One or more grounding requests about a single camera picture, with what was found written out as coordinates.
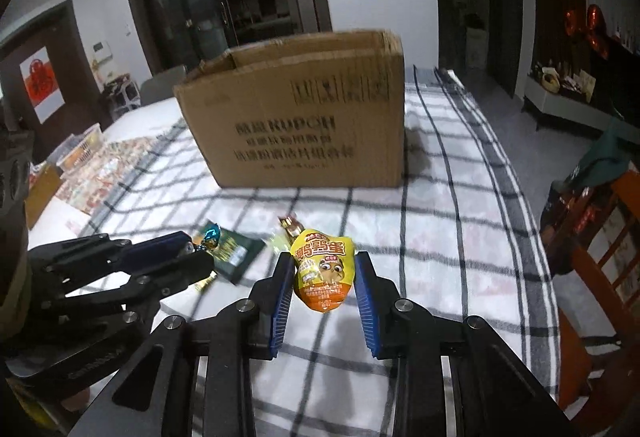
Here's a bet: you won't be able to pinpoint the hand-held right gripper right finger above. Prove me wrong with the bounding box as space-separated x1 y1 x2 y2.
354 251 581 437

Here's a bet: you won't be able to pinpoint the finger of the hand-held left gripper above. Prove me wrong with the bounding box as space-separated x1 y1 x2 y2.
27 231 194 286
50 249 215 318

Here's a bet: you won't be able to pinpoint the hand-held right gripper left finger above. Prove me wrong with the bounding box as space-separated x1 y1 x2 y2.
87 251 297 437

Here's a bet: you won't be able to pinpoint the blue candy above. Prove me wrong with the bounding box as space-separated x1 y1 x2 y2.
192 223 223 253

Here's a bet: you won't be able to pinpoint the yellow snack packet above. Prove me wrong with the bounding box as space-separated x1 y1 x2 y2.
290 231 357 313

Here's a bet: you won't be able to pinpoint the brown cardboard box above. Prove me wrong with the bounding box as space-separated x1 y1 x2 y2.
172 30 406 190

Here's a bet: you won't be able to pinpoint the person's left hand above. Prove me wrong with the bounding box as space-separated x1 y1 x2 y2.
54 382 97 414

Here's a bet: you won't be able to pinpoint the dark green snack packet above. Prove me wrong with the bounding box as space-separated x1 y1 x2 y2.
212 227 268 287

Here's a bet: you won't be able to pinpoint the brown wrapped candy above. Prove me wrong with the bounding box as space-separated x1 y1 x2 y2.
277 214 303 238

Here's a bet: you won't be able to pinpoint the patterned mat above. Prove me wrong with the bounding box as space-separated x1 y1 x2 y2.
55 140 161 215

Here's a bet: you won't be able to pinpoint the checked tablecloth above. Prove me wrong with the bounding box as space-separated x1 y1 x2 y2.
75 67 561 437

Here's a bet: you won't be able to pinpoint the clear plastic container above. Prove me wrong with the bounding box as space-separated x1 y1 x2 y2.
55 124 106 170

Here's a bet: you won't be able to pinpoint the small brown box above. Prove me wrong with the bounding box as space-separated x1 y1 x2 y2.
22 164 63 230

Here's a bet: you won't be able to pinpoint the white tablecloth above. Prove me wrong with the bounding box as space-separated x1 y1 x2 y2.
27 97 183 258

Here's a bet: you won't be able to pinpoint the small storage rack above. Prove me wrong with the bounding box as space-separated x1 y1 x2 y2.
102 76 141 120

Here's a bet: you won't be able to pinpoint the grey chair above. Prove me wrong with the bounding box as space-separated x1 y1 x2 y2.
140 66 187 104

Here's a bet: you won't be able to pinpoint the dark wooden door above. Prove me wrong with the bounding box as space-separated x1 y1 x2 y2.
0 0 98 163

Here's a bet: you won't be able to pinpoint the red and white poster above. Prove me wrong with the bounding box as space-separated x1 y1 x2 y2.
20 46 66 123

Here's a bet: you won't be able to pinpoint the dark jacket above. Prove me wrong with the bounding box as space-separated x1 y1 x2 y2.
540 180 601 275

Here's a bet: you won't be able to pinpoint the wooden chair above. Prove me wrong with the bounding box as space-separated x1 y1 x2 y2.
542 167 640 423

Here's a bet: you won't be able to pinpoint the green cloth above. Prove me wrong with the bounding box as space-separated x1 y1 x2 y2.
565 130 636 190

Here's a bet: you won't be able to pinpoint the white sideboard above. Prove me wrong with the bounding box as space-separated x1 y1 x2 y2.
522 72 626 133

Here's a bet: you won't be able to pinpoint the woven basket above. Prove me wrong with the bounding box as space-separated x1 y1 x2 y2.
541 67 563 93

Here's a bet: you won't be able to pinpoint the red balloons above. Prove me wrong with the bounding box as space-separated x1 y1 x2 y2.
565 4 611 58

